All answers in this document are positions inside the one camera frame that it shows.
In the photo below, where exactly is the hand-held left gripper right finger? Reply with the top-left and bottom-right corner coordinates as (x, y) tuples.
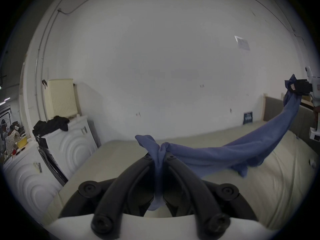
(164, 153), (259, 237)

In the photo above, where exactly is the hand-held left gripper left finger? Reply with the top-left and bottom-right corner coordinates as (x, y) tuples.
(59, 154), (160, 234)

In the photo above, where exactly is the grey paper sheet on wall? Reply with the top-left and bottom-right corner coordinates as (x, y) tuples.
(234, 35), (251, 51)

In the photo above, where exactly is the black garment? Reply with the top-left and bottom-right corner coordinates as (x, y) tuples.
(32, 115), (70, 137)

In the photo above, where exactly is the blue cloth garment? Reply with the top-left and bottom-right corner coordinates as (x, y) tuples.
(135, 74), (301, 211)

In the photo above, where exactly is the person's right hand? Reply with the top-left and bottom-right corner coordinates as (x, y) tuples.
(312, 103), (320, 130)

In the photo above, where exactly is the grey padded headboard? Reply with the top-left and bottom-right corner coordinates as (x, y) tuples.
(264, 96), (320, 155)

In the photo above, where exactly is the cream ribbed radiator panel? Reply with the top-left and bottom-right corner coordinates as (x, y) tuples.
(46, 78), (78, 121)

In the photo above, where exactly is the bed with beige sheet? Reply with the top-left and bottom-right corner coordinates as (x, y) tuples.
(41, 120), (320, 232)

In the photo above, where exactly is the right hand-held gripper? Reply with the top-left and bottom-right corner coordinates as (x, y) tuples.
(285, 66), (320, 142)

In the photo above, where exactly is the white washing machine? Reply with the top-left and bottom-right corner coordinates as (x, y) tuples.
(2, 139), (68, 216)
(37, 115), (101, 183)

